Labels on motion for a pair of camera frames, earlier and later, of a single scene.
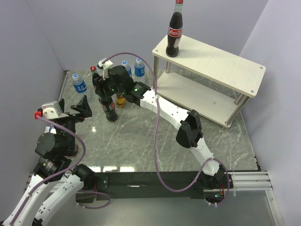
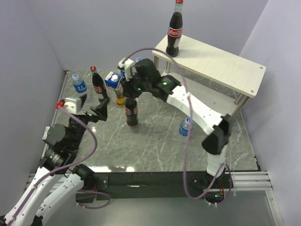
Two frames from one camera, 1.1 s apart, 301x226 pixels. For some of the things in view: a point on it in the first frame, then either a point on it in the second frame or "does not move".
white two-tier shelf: (214, 85) does not move
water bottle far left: (79, 84) does not move
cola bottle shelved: (175, 32) does not move
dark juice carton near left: (50, 129) does not move
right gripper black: (101, 84) → (127, 90)
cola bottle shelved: (110, 112) → (131, 111)
